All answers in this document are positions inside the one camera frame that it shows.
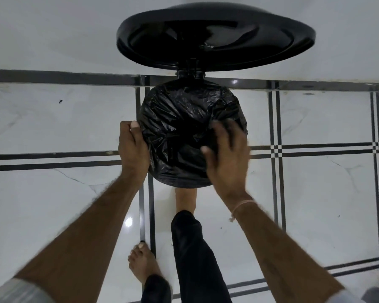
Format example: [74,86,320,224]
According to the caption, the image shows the white shirt sleeve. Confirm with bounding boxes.
[0,278,56,303]

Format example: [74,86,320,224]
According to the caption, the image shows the person's right hand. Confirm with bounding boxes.
[200,119,254,212]

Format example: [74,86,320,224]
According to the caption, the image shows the person's foot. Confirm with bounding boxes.
[128,242,163,286]
[174,185,198,218]

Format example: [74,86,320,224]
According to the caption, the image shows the person's left forearm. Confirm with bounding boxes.
[14,173,146,303]

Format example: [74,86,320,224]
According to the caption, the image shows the person's left hand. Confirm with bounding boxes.
[118,120,151,187]

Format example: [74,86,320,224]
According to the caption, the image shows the person's right forearm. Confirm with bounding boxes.
[230,199,345,303]

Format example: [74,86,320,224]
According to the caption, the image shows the person's right foot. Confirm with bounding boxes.
[174,185,198,218]

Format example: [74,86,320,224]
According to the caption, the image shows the black pedal bin with lid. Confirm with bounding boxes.
[116,1,316,80]

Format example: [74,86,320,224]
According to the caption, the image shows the black plastic garbage bag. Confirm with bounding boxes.
[139,78,249,189]

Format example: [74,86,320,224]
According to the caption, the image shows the person's left foot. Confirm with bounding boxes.
[128,242,163,286]

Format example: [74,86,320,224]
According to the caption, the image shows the black trousers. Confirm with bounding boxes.
[140,210,233,303]

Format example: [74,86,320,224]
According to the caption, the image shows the thin thread wrist bracelet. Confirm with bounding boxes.
[229,200,258,223]

